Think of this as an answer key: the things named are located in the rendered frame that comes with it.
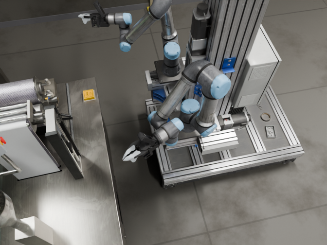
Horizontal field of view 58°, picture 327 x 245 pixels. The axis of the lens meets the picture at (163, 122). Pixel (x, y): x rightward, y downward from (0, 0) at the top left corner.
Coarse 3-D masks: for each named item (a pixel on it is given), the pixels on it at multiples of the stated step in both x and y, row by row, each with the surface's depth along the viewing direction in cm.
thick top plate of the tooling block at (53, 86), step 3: (39, 81) 196; (42, 81) 196; (51, 81) 196; (54, 81) 198; (51, 84) 195; (54, 84) 196; (45, 87) 193; (48, 87) 194; (51, 87) 194; (54, 87) 194; (45, 90) 192; (51, 90) 192; (54, 90) 192; (45, 93) 192; (54, 93) 191
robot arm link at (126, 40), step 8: (160, 0) 177; (168, 0) 179; (152, 8) 180; (160, 8) 178; (168, 8) 182; (144, 16) 186; (152, 16) 191; (160, 16) 182; (136, 24) 191; (144, 24) 188; (128, 32) 197; (136, 32) 193; (120, 40) 203; (128, 40) 198; (120, 48) 202; (128, 48) 202
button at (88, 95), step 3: (87, 90) 206; (90, 90) 206; (84, 93) 204; (87, 93) 205; (90, 93) 205; (93, 93) 205; (84, 96) 203; (87, 96) 203; (90, 96) 203; (93, 96) 203; (84, 99) 203; (87, 99) 204; (90, 99) 204
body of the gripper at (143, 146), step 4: (152, 136) 155; (156, 136) 151; (140, 140) 151; (156, 140) 153; (160, 140) 151; (140, 144) 149; (144, 144) 149; (148, 144) 149; (156, 144) 155; (140, 148) 148; (144, 148) 148; (148, 148) 149; (152, 148) 154; (148, 152) 153; (152, 152) 153; (144, 156) 152; (148, 156) 154
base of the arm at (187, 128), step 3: (183, 123) 197; (186, 123) 195; (189, 123) 195; (186, 126) 197; (189, 126) 197; (192, 126) 198; (183, 129) 200; (186, 129) 199; (189, 129) 199; (192, 129) 200; (195, 129) 202; (186, 132) 202; (189, 132) 202
